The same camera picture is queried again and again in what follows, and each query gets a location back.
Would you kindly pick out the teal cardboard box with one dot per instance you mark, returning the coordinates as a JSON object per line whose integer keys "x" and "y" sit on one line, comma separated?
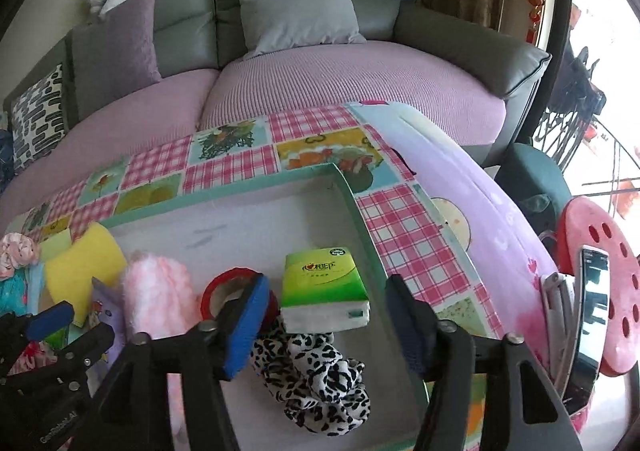
{"x": 225, "y": 231}

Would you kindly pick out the purple cartoon tissue packet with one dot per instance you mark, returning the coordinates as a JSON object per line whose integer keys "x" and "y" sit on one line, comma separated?
{"x": 107, "y": 311}

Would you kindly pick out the grey pillow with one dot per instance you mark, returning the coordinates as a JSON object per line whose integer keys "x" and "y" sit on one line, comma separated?
{"x": 295, "y": 6}

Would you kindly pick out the red tape roll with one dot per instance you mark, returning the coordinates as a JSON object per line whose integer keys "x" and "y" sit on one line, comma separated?
{"x": 214, "y": 283}

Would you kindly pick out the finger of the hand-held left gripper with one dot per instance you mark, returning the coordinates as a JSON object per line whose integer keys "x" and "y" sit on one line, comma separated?
{"x": 85, "y": 346}
{"x": 50, "y": 318}

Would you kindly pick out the purple pillow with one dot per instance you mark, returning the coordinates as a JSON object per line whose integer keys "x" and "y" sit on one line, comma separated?
{"x": 132, "y": 41}

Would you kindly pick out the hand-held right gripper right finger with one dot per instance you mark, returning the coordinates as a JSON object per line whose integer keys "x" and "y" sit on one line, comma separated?
{"x": 407, "y": 331}

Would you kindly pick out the yellow sponge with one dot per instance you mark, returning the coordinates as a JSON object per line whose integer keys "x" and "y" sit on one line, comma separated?
{"x": 85, "y": 266}

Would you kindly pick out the pink stool with holes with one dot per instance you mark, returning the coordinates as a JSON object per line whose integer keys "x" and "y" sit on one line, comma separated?
{"x": 625, "y": 281}

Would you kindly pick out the teal wet wipes pack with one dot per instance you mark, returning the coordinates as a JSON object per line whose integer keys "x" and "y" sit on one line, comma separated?
{"x": 12, "y": 291}

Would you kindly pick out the pink floral cloth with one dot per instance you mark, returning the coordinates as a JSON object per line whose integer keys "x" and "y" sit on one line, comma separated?
{"x": 15, "y": 251}

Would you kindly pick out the grey sofa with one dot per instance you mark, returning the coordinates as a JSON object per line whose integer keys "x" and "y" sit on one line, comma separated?
{"x": 450, "y": 41}

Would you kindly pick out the dark green seat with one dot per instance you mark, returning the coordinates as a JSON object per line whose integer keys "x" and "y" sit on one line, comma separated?
{"x": 530, "y": 171}

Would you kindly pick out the black smartphone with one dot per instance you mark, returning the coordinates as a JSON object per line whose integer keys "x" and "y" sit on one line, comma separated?
{"x": 592, "y": 311}

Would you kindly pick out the blue denim clothing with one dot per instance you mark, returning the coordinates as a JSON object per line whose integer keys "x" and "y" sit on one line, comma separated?
{"x": 4, "y": 156}

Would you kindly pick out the grey phone stand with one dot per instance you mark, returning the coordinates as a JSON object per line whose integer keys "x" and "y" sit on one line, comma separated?
{"x": 555, "y": 301}

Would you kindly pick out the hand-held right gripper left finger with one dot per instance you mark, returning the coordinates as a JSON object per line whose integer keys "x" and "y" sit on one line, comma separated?
{"x": 245, "y": 326}

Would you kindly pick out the white pillow with dark dashes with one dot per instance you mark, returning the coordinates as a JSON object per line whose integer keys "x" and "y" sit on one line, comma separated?
{"x": 37, "y": 116}

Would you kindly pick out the pink fluffy towel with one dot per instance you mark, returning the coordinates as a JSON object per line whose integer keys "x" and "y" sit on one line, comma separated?
{"x": 155, "y": 291}

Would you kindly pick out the leopard print cloth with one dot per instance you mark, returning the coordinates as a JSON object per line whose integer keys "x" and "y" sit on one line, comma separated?
{"x": 320, "y": 381}

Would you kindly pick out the green tissue packet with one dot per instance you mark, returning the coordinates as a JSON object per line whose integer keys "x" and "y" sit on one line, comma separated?
{"x": 320, "y": 281}

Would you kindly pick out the black metal railing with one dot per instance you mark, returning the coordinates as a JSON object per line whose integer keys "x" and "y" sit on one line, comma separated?
{"x": 575, "y": 76}

